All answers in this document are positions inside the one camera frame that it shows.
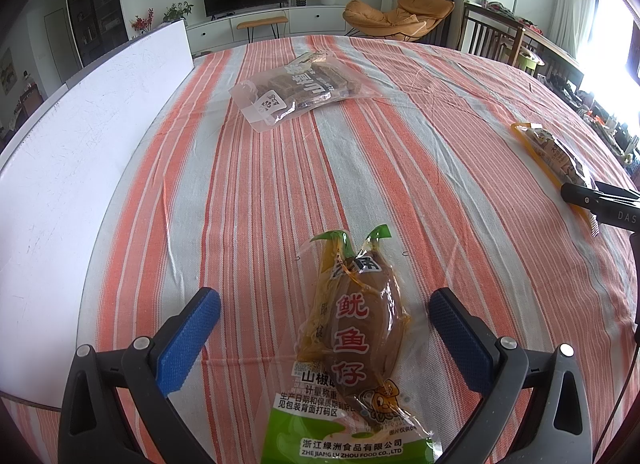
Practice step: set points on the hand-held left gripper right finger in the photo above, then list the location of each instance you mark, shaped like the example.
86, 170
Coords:
460, 334

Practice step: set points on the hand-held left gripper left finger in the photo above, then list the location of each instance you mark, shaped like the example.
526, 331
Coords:
190, 334

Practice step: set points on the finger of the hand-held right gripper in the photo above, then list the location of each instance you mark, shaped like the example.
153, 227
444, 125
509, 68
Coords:
580, 194

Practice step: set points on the orange snack packet clear window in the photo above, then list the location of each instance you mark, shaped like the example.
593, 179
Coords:
547, 149

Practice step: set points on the squid snack packet green ends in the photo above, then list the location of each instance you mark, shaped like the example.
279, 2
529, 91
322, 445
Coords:
350, 329

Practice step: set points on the white cardboard box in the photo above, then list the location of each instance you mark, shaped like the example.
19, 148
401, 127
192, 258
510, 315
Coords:
75, 184

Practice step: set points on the clear bag of brown snacks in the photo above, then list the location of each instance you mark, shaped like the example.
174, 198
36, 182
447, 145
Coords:
295, 94

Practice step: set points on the cluttered wooden side table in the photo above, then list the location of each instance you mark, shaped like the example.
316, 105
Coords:
590, 94

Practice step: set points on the orange striped tablecloth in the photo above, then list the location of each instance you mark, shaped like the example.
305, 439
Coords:
450, 144

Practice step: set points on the green bin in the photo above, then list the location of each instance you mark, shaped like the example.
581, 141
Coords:
528, 64

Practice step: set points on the dark wooden chair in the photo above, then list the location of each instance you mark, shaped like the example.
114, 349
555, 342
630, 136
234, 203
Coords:
487, 36

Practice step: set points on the orange lounge chair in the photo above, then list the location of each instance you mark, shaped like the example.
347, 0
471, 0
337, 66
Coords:
400, 14

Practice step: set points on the red flower arrangement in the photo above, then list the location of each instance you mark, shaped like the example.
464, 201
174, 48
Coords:
142, 21

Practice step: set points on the wooden bench black legs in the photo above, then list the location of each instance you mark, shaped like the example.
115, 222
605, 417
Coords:
262, 22

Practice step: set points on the white television cabinet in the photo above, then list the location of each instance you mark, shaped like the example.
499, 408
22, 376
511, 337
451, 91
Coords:
310, 19

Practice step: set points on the bushy green potted plant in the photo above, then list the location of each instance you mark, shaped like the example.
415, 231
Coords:
177, 11

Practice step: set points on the framed wall picture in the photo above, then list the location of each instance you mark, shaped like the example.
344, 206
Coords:
6, 71

